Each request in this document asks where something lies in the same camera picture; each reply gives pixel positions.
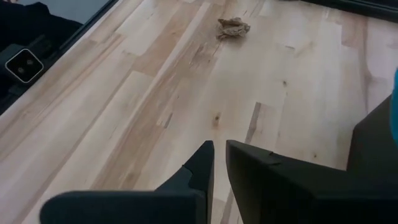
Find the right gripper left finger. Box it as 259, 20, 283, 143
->
40, 140, 215, 224

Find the brown paper ball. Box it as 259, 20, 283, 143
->
215, 17, 251, 41

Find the teal plastic trash bag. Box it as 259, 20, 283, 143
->
390, 68, 398, 144

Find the grey plastic trash bin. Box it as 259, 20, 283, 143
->
346, 95, 398, 187

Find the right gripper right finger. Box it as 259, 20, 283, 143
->
226, 139, 398, 224

